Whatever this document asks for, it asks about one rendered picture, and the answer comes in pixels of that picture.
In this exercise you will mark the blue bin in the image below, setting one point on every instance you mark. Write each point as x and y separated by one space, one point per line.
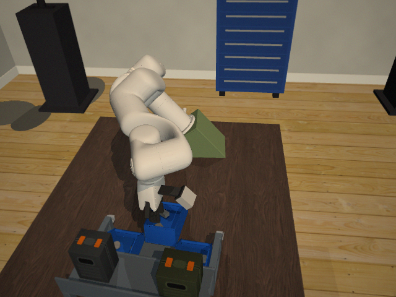
128 239
173 224
195 246

